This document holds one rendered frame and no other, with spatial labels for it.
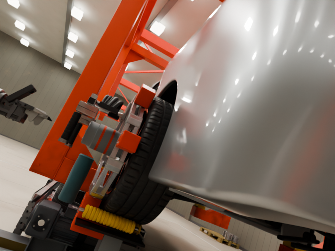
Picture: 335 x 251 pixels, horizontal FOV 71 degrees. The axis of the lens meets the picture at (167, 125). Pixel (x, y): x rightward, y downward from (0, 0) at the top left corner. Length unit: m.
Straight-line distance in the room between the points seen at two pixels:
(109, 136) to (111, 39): 0.93
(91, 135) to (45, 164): 0.58
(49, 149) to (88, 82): 0.53
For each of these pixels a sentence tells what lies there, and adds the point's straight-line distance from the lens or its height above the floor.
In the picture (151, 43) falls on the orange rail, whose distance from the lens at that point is 4.93.
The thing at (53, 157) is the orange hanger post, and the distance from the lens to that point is 1.73.
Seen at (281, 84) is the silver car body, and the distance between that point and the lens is 0.53.
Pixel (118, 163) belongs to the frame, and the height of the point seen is 0.76.
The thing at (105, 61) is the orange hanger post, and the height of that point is 1.42.
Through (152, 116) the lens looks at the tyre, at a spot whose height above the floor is 1.00.
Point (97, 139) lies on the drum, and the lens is 1.23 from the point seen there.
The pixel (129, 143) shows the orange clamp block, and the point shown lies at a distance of 0.95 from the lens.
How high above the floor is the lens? 0.73
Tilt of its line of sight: 15 degrees up
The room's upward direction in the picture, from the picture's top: 22 degrees clockwise
